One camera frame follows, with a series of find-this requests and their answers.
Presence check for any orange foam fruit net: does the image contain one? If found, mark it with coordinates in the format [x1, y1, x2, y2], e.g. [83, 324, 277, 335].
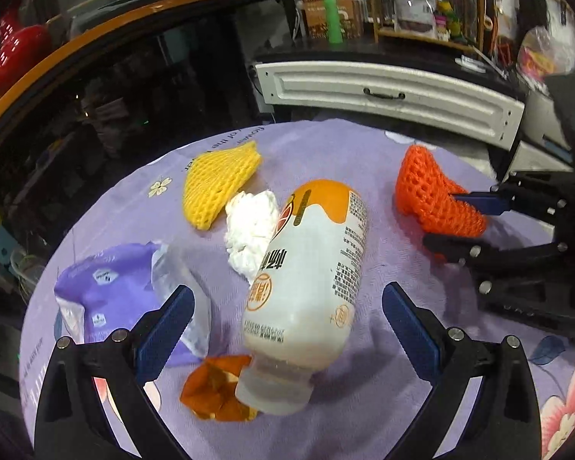
[394, 145, 487, 238]

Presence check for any white orange drink bottle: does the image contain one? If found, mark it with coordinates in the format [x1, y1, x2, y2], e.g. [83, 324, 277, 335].
[235, 180, 368, 416]

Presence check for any white drawer cabinet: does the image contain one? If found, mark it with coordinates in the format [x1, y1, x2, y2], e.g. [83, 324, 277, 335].
[255, 60, 524, 150]

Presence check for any lavender floral tablecloth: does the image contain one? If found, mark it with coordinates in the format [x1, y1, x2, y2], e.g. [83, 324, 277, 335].
[19, 120, 575, 459]

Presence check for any purple wet wipes pack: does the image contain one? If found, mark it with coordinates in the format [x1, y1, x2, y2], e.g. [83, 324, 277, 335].
[54, 242, 212, 366]

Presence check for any orange peel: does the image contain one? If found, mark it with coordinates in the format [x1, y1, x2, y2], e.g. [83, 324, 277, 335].
[179, 355, 257, 422]

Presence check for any wooden shelf rack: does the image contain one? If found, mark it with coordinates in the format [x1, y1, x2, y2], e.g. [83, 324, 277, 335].
[366, 0, 491, 53]

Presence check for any crumpled white tissue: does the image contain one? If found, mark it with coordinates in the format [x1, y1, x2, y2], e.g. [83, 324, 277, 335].
[224, 190, 279, 284]

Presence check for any green water bottle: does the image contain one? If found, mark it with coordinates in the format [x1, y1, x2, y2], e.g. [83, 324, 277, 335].
[324, 0, 343, 45]

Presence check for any yellow foam fruit net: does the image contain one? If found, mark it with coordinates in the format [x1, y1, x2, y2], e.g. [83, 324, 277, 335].
[182, 141, 263, 230]

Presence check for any red vase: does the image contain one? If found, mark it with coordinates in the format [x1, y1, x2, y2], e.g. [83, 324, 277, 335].
[0, 6, 53, 97]

